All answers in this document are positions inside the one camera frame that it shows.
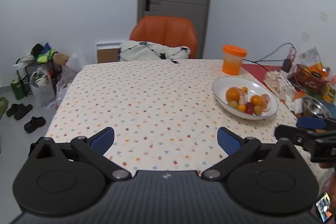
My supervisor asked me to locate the small red apple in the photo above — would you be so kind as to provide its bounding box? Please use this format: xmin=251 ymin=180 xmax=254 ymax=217
xmin=245 ymin=102 xmax=255 ymax=115

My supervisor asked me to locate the peeled pomelo segment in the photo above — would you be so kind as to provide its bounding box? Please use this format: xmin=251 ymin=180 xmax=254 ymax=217
xmin=232 ymin=87 xmax=248 ymax=105

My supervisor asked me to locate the large orange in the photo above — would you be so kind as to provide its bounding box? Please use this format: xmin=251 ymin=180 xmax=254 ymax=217
xmin=226 ymin=87 xmax=240 ymax=103

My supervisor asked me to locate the small orange kumquat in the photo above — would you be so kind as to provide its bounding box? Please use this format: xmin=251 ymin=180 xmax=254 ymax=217
xmin=241 ymin=87 xmax=248 ymax=93

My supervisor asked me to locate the brown kiwi fruit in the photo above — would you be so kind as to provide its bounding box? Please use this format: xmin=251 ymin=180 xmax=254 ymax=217
xmin=228 ymin=101 xmax=239 ymax=109

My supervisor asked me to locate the steel bowl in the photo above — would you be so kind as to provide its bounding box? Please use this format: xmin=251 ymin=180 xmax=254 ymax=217
xmin=302 ymin=96 xmax=331 ymax=119

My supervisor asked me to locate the crumpled white tissue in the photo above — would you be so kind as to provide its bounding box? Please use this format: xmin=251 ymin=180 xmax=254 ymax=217
xmin=285 ymin=92 xmax=305 ymax=114

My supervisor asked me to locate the yellow can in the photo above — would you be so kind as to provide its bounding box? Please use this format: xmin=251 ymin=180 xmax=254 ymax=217
xmin=322 ymin=83 xmax=336 ymax=105

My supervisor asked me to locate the floral tissue pack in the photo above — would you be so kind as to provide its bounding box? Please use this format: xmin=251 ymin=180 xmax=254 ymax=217
xmin=264 ymin=71 xmax=296 ymax=101

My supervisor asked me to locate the smartphone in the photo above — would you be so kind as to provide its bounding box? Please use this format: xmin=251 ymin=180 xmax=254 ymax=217
xmin=315 ymin=191 xmax=334 ymax=223

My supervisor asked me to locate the black charger plug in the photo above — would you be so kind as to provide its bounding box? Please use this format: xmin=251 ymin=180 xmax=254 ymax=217
xmin=281 ymin=59 xmax=292 ymax=73

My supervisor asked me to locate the white Sweet plate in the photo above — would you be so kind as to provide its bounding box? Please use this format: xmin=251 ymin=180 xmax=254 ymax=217
xmin=212 ymin=77 xmax=279 ymax=121

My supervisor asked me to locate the silver snack bag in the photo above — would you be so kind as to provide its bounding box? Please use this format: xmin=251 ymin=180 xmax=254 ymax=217
xmin=299 ymin=47 xmax=323 ymax=75

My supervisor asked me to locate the black sandal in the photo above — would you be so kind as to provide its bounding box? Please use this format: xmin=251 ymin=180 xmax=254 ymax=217
xmin=24 ymin=117 xmax=46 ymax=134
xmin=6 ymin=103 xmax=33 ymax=121

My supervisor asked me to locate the red orange table mat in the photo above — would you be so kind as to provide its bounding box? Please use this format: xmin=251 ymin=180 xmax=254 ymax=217
xmin=240 ymin=63 xmax=336 ymax=119

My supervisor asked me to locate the white plastic bag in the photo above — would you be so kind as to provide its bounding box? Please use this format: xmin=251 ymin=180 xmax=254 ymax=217
xmin=29 ymin=67 xmax=56 ymax=109

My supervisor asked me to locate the spotted cream tablecloth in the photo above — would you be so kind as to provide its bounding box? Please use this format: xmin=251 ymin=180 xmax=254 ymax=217
xmin=47 ymin=60 xmax=297 ymax=173

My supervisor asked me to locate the orange lidded plastic cup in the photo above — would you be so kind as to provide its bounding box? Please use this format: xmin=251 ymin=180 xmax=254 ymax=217
xmin=222 ymin=44 xmax=247 ymax=76

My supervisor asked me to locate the cardboard box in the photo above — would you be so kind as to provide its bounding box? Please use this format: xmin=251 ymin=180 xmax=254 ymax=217
xmin=97 ymin=48 xmax=120 ymax=64

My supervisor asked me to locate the green box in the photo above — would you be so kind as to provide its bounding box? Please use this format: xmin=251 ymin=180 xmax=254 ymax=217
xmin=10 ymin=78 xmax=25 ymax=100

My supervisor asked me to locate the white black patterned cushion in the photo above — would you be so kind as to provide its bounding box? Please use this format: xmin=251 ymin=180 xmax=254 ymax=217
xmin=119 ymin=40 xmax=191 ymax=61

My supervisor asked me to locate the black shoe rack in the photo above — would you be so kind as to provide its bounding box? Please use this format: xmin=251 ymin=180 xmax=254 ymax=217
xmin=13 ymin=55 xmax=62 ymax=97

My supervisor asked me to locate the orange leather chair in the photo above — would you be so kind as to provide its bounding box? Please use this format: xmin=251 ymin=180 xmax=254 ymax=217
xmin=129 ymin=16 xmax=198 ymax=59

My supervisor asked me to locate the red wire basket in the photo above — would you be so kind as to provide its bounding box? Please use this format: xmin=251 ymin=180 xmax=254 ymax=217
xmin=294 ymin=64 xmax=326 ymax=93

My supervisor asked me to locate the red cable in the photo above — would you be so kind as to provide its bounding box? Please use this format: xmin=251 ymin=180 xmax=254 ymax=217
xmin=287 ymin=47 xmax=302 ymax=90

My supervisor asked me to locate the black cable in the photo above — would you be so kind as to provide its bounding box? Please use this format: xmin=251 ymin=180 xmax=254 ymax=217
xmin=243 ymin=42 xmax=295 ymax=72

